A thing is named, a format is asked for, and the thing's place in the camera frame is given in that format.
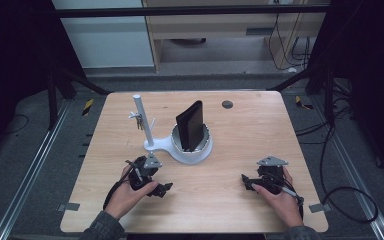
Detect grey tape piece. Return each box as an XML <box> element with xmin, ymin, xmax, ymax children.
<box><xmin>57</xmin><ymin>202</ymin><xmax>81</xmax><ymax>213</ymax></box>
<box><xmin>308</xmin><ymin>203</ymin><xmax>333</xmax><ymax>214</ymax></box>

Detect right gripper cable with plug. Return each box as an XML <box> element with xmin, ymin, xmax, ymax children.
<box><xmin>273</xmin><ymin>182</ymin><xmax>305</xmax><ymax>222</ymax></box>

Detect white key stand with bowl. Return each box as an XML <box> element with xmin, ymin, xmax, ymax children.
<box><xmin>128</xmin><ymin>94</ymin><xmax>214</xmax><ymax>166</ymax></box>

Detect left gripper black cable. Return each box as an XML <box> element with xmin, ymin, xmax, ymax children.
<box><xmin>102</xmin><ymin>159</ymin><xmax>139</xmax><ymax>212</ymax></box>

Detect yellow black striped tape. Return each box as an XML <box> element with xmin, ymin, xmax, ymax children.
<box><xmin>294</xmin><ymin>95</ymin><xmax>314</xmax><ymax>111</ymax></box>
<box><xmin>81</xmin><ymin>98</ymin><xmax>95</xmax><ymax>117</ymax></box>

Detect person's left hand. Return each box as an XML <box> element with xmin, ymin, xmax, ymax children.
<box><xmin>104</xmin><ymin>164</ymin><xmax>160</xmax><ymax>221</ymax></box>

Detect person's right hand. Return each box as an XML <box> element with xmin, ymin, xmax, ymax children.
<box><xmin>251</xmin><ymin>166</ymin><xmax>305</xmax><ymax>229</ymax></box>

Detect black hanging desk cables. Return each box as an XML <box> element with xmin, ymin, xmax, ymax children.
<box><xmin>267</xmin><ymin>2</ymin><xmax>315</xmax><ymax>72</ymax></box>

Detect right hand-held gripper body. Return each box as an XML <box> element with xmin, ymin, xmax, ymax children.
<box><xmin>255</xmin><ymin>155</ymin><xmax>290</xmax><ymax>196</ymax></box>

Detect black metal stand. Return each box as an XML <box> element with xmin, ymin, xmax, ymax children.
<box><xmin>275</xmin><ymin>61</ymin><xmax>337</xmax><ymax>128</ymax></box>
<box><xmin>45</xmin><ymin>64</ymin><xmax>112</xmax><ymax>132</ymax></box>

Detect thin black floor cable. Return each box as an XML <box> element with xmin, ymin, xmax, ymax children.
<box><xmin>2</xmin><ymin>113</ymin><xmax>30</xmax><ymax>136</ymax></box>

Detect black wallet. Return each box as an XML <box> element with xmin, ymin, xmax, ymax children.
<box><xmin>175</xmin><ymin>100</ymin><xmax>205</xmax><ymax>153</ymax></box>

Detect black horizontal bar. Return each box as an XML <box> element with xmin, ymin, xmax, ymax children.
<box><xmin>53</xmin><ymin>4</ymin><xmax>332</xmax><ymax>19</ymax></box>

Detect metal floor rail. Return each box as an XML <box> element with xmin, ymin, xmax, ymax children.
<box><xmin>312</xmin><ymin>95</ymin><xmax>384</xmax><ymax>240</ymax></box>
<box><xmin>0</xmin><ymin>99</ymin><xmax>72</xmax><ymax>240</ymax></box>

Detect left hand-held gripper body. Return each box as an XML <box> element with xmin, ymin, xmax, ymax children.
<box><xmin>125</xmin><ymin>152</ymin><xmax>164</xmax><ymax>192</ymax></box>

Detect wooden desk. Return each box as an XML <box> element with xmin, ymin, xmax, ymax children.
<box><xmin>141</xmin><ymin>0</ymin><xmax>332</xmax><ymax>73</ymax></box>

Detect black looped floor cable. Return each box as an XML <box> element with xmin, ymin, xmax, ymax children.
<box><xmin>294</xmin><ymin>119</ymin><xmax>380</xmax><ymax>225</ymax></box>

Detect white cabinet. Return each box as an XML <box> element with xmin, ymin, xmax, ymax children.
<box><xmin>51</xmin><ymin>0</ymin><xmax>156</xmax><ymax>70</ymax></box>

